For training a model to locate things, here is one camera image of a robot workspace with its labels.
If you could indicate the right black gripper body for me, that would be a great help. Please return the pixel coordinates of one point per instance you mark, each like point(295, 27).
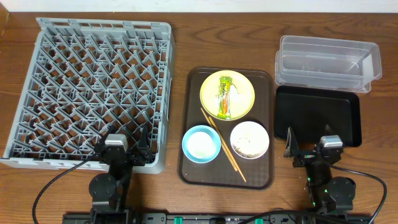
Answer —
point(308, 157)

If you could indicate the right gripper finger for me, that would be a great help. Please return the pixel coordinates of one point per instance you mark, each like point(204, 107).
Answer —
point(328, 130)
point(291, 147)

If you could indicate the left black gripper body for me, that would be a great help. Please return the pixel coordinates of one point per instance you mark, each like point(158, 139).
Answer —
point(131, 156)

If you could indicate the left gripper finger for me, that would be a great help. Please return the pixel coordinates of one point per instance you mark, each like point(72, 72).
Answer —
point(143, 143)
point(111, 130)

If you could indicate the white pink bowl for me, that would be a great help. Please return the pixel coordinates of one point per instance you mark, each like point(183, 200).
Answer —
point(250, 127)

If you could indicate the light blue bowl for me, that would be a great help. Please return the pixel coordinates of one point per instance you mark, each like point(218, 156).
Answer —
point(215, 138)

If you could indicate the yellow plate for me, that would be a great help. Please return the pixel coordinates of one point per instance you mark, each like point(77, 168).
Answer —
point(208, 91)

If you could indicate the green orange snack wrapper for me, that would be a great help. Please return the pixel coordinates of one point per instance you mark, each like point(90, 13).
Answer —
point(223, 97)

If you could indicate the pile of rice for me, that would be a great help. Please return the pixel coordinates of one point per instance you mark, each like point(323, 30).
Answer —
point(248, 145)

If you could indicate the white cup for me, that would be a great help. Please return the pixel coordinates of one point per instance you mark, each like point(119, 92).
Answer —
point(200, 145)

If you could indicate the white tissue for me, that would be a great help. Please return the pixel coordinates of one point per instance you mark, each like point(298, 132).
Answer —
point(235, 96)

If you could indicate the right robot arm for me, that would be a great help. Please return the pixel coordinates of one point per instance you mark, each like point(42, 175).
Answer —
point(329, 195)

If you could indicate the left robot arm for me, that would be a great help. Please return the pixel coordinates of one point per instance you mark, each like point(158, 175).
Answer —
point(109, 190)

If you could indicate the black waste tray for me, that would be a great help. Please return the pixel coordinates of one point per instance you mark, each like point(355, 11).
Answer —
point(309, 110)

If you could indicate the brown serving tray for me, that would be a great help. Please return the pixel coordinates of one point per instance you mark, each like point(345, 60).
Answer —
point(219, 172)

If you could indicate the grey plastic dish rack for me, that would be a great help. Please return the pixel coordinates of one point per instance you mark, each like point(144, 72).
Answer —
point(84, 77)

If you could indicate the clear plastic bin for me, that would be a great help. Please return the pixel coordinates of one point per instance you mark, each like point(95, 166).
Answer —
point(332, 64)

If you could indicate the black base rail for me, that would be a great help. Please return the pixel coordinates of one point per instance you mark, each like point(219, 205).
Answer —
point(162, 218)

